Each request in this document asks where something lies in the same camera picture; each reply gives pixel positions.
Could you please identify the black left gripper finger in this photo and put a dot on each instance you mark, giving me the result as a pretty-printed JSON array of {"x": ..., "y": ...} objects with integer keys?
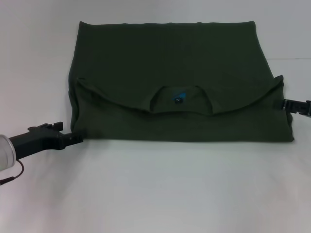
[
  {"x": 58, "y": 126},
  {"x": 74, "y": 138}
]

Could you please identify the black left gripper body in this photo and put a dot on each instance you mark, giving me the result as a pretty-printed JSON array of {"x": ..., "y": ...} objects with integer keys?
[{"x": 36, "y": 142}]

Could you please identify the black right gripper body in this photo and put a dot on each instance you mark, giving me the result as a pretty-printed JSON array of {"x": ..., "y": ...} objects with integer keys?
[{"x": 308, "y": 109}]

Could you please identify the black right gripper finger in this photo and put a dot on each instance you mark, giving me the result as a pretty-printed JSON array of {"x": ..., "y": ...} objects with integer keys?
[{"x": 291, "y": 105}]

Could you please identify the dark green FREE! t-shirt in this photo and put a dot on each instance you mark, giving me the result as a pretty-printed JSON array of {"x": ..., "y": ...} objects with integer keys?
[{"x": 182, "y": 60}]

